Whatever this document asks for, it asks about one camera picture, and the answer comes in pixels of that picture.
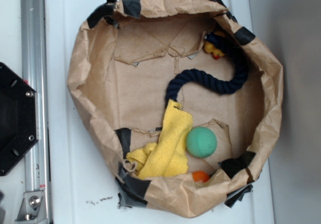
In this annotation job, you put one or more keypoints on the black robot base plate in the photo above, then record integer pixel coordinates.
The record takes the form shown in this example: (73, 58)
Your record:
(18, 119)

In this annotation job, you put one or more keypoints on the brown paper bag bin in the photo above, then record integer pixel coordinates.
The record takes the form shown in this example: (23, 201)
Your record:
(132, 56)

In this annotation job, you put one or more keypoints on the aluminium extrusion rail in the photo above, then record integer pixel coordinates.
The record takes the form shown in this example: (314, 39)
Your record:
(37, 160)

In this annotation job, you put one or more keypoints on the metal corner bracket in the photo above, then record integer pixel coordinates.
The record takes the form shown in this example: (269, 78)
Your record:
(33, 208)

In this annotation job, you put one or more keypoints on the yellow cloth towel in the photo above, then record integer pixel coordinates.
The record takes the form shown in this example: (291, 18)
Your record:
(167, 157)

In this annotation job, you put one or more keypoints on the orange ball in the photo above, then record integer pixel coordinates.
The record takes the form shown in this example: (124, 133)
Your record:
(200, 177)

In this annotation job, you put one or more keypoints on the yellow rubber duck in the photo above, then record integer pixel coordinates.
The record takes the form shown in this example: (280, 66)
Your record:
(211, 49)

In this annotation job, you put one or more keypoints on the green rubber ball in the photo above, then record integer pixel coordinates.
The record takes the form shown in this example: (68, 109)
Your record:
(201, 142)

